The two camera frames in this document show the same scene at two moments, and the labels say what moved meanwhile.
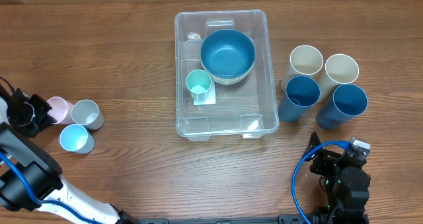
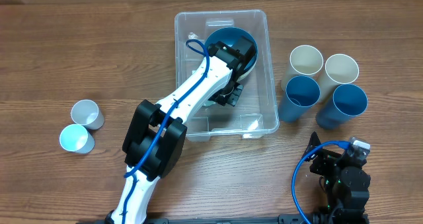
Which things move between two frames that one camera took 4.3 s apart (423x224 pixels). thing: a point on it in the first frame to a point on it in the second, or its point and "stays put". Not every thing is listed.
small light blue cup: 75,138 stays put
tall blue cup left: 302,92 stays put
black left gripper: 41,120 to 232,94
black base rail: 281,219 stays put
